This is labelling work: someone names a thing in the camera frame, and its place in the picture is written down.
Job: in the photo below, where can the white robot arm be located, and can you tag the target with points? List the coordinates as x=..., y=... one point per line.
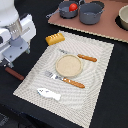
x=8, y=13

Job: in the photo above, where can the white toy fish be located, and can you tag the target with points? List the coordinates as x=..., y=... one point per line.
x=48, y=94

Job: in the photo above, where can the grey pot with handles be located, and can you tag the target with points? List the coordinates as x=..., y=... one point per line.
x=90, y=13

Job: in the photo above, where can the white woven placemat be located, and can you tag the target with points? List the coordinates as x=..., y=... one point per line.
x=76, y=105

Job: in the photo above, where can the fork with wooden handle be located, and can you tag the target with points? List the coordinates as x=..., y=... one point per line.
x=54, y=76

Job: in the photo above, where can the red toy tomato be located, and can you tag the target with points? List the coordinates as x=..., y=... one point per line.
x=73, y=7

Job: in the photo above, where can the beige bowl on stove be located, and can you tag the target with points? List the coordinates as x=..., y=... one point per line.
x=123, y=14

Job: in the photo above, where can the knife with wooden handle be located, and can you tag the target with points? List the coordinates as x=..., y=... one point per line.
x=79, y=55

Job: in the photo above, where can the brown toy sausage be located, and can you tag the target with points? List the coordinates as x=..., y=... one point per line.
x=14, y=73

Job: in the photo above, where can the round wooden plate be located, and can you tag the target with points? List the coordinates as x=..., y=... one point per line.
x=69, y=65

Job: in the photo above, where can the yellow toy bread loaf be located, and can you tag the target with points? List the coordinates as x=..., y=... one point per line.
x=55, y=38

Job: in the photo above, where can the grey saucepan on stove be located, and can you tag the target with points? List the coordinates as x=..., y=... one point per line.
x=63, y=10

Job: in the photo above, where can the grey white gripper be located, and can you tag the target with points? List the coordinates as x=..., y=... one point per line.
x=15, y=40

